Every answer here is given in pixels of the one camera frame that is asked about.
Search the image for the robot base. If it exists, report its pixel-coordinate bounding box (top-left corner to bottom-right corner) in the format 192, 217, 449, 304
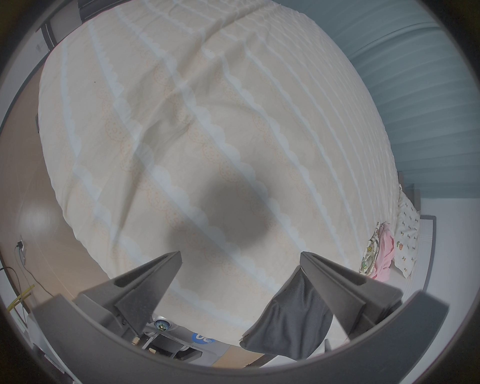
131, 314, 230, 366

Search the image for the pink garment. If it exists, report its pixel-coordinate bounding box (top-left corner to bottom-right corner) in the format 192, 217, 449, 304
372, 221, 396, 283

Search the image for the bed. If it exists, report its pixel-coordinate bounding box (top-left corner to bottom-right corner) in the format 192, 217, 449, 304
35, 0, 439, 338

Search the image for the yellow cable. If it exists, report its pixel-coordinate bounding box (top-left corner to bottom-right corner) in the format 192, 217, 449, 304
7, 284, 36, 312

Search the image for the black power cable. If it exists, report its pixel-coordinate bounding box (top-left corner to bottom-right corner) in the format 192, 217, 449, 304
0, 240, 42, 297

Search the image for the white printed garment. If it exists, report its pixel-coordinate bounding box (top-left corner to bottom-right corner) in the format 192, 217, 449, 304
359, 230, 380, 277

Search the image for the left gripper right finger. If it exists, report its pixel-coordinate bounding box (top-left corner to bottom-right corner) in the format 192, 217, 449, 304
299, 251, 405, 335

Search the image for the white printed pillow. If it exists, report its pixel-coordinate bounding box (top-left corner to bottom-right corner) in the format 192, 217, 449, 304
390, 183, 421, 279

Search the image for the black T-shirt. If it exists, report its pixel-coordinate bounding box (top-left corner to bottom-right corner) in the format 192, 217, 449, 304
239, 265, 335, 361

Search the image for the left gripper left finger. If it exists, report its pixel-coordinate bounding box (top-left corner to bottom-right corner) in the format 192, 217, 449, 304
74, 250, 184, 338

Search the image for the blue-green curtain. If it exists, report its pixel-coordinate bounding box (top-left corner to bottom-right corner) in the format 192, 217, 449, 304
347, 22, 480, 199
279, 0, 447, 57

